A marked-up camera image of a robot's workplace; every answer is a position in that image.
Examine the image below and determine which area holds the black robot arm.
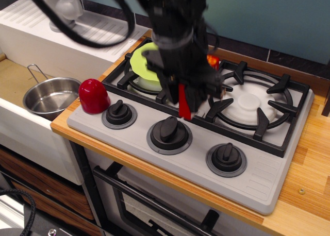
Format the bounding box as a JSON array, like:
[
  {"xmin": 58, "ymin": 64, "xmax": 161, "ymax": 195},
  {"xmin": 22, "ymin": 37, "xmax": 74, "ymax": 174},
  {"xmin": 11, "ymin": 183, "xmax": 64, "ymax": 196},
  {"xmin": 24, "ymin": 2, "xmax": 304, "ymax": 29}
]
[{"xmin": 137, "ymin": 0, "xmax": 223, "ymax": 117}]

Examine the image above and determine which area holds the black right stove knob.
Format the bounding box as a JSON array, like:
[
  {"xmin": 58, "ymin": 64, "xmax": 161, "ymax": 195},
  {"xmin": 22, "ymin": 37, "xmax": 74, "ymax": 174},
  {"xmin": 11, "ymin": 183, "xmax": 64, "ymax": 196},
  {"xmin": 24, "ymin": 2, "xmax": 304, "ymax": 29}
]
[{"xmin": 206, "ymin": 143, "xmax": 247, "ymax": 178}]

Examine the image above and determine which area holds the black stove knob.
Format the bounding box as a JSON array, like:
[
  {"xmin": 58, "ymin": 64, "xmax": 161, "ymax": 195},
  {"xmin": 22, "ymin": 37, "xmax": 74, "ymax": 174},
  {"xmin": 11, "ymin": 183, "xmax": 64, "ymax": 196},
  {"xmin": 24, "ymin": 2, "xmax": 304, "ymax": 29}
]
[
  {"xmin": 102, "ymin": 99, "xmax": 138, "ymax": 130},
  {"xmin": 146, "ymin": 116, "xmax": 193, "ymax": 155},
  {"xmin": 206, "ymin": 143, "xmax": 247, "ymax": 178}
]

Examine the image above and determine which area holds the black braided cable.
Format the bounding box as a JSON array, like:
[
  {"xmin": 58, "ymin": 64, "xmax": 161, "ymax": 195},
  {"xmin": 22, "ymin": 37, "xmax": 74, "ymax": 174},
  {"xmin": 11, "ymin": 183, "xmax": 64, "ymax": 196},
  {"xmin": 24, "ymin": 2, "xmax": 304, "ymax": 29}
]
[{"xmin": 20, "ymin": 0, "xmax": 137, "ymax": 49}]

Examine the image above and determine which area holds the black middle stove knob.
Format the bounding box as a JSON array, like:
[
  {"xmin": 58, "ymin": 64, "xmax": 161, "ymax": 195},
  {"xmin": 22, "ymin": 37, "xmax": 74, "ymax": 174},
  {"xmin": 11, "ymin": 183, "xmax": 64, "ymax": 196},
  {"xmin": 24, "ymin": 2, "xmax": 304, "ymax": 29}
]
[{"xmin": 146, "ymin": 116, "xmax": 193, "ymax": 155}]

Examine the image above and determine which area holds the black left stove knob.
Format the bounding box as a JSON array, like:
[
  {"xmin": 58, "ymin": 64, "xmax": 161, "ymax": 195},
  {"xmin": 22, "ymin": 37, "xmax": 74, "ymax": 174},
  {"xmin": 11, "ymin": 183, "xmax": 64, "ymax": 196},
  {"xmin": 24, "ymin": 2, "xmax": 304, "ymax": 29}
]
[{"xmin": 102, "ymin": 99, "xmax": 138, "ymax": 130}]

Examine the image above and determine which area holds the white toy sink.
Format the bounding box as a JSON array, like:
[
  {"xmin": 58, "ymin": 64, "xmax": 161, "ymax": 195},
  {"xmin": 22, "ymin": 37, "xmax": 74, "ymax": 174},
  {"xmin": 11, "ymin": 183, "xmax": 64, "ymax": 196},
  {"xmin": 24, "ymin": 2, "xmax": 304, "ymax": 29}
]
[{"xmin": 1, "ymin": 0, "xmax": 147, "ymax": 185}]

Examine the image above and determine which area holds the stainless steel pot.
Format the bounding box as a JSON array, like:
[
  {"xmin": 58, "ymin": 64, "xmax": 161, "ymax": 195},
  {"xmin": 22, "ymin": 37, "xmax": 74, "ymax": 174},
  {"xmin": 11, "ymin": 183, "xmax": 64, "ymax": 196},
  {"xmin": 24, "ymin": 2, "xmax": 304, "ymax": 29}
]
[{"xmin": 23, "ymin": 77, "xmax": 81, "ymax": 121}]

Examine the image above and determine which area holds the oven door with black handle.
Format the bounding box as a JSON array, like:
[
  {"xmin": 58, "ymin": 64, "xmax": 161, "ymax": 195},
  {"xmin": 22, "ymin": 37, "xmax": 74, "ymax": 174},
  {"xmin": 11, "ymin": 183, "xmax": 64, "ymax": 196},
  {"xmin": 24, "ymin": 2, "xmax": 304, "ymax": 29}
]
[{"xmin": 86, "ymin": 150, "xmax": 266, "ymax": 235}]

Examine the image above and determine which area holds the grey toy stove top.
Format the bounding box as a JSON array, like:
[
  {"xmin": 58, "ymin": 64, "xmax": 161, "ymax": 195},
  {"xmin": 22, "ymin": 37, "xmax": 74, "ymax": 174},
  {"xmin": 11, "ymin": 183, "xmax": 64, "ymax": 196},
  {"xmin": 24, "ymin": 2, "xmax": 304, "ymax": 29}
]
[{"xmin": 67, "ymin": 43, "xmax": 314, "ymax": 214}]

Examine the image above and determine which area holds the red cereal box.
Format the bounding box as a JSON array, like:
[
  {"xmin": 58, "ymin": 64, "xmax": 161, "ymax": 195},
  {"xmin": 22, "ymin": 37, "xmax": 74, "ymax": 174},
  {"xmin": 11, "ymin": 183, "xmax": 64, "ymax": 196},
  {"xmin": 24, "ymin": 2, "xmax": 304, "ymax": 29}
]
[{"xmin": 178, "ymin": 54, "xmax": 220, "ymax": 121}]

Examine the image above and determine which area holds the grey toy faucet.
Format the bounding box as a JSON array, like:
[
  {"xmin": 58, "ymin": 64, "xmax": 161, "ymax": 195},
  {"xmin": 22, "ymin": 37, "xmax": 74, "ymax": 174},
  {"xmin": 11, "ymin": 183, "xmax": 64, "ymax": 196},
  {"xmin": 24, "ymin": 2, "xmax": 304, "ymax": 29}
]
[{"xmin": 45, "ymin": 0, "xmax": 84, "ymax": 29}]

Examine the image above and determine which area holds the wooden drawer front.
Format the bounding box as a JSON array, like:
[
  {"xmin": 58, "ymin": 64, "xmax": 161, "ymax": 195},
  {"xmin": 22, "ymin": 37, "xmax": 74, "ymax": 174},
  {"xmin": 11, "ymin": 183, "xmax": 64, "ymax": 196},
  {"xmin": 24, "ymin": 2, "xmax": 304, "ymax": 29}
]
[{"xmin": 1, "ymin": 147, "xmax": 94, "ymax": 220}]

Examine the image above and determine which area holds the black right burner grate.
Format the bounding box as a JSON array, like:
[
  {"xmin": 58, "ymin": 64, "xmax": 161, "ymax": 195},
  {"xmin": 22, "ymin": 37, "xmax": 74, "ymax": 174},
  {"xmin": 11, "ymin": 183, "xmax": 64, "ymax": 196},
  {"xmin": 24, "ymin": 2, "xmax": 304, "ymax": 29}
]
[{"xmin": 192, "ymin": 60, "xmax": 314, "ymax": 158}]

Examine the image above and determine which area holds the black left burner grate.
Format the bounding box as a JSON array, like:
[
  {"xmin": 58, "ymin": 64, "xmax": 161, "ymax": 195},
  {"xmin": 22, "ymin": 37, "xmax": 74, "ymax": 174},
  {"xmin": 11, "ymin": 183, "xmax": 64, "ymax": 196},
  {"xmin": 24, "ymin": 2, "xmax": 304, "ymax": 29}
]
[{"xmin": 101, "ymin": 52, "xmax": 186, "ymax": 118}]

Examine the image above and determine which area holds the lime green plate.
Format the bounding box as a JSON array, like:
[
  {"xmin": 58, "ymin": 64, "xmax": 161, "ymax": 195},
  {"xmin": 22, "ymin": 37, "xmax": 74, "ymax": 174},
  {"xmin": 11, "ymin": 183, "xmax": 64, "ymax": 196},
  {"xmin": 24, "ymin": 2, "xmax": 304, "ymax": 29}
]
[{"xmin": 130, "ymin": 42, "xmax": 159, "ymax": 82}]

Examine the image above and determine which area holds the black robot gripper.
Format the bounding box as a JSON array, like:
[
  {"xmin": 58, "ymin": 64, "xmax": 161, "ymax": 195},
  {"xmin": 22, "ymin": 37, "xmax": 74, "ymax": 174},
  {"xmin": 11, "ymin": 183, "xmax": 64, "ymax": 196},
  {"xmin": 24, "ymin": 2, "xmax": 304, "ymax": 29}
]
[{"xmin": 143, "ymin": 44, "xmax": 223, "ymax": 112}]

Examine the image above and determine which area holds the black burner grate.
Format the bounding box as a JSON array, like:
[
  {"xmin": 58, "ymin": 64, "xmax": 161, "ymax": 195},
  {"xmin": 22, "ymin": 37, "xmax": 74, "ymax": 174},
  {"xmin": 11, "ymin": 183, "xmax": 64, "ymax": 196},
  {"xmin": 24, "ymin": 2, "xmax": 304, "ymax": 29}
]
[
  {"xmin": 192, "ymin": 60, "xmax": 314, "ymax": 158},
  {"xmin": 101, "ymin": 52, "xmax": 186, "ymax": 118}
]

